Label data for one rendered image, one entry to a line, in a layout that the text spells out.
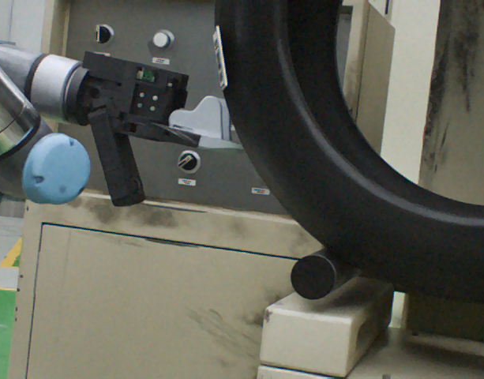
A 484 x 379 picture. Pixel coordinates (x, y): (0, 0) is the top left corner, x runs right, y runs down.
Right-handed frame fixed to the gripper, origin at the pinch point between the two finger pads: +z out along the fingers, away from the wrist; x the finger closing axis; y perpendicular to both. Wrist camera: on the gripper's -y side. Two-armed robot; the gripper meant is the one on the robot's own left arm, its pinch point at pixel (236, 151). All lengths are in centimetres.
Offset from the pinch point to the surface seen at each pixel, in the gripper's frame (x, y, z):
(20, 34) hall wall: 775, 16, -442
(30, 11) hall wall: 777, 39, -438
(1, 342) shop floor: 302, -122, -167
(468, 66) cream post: 25.7, 16.5, 20.5
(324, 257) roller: -10.3, -7.6, 14.1
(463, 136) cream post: 25.8, 7.7, 22.1
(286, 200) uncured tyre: -8.5, -3.2, 8.6
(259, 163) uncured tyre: -8.7, -0.1, 5.0
